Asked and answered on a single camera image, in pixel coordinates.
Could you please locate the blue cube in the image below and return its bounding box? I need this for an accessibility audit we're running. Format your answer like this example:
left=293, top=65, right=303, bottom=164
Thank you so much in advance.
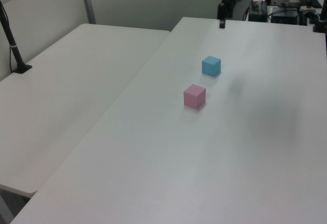
left=201, top=55, right=222, bottom=78

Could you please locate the pink cube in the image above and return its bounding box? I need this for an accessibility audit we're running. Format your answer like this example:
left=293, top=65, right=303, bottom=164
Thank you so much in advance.
left=183, top=83, right=207, bottom=110

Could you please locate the small black box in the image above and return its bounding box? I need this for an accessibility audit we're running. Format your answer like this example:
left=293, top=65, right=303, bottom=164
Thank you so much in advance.
left=248, top=13, right=268, bottom=23

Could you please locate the black electronic device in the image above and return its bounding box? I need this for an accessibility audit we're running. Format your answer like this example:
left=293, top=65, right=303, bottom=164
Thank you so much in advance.
left=270, top=1, right=301, bottom=26

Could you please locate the white folding table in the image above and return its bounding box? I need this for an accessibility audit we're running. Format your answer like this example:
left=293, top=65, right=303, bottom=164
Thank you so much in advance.
left=0, top=23, right=172, bottom=198

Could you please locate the black pole stand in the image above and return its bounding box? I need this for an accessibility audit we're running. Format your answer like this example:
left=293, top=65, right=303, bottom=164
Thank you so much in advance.
left=0, top=0, right=33, bottom=75

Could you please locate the black clamp mount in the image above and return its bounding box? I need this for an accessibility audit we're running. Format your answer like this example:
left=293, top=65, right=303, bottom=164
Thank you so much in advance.
left=312, top=0, right=327, bottom=34

